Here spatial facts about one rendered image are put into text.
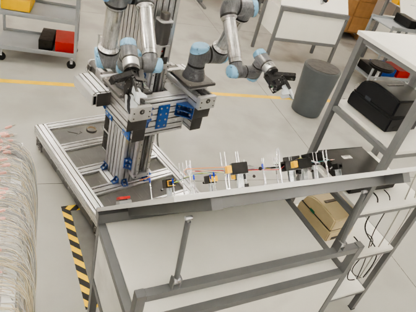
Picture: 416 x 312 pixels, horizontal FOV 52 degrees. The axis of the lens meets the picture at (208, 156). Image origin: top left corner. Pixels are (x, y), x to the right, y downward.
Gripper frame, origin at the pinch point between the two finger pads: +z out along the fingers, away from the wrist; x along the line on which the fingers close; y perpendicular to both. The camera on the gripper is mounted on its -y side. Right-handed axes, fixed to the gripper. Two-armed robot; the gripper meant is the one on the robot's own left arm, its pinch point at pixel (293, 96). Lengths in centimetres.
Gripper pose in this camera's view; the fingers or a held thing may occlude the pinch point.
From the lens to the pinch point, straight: 238.3
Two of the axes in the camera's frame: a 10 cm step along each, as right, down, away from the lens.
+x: -0.4, -4.3, -9.0
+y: -9.0, 4.1, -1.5
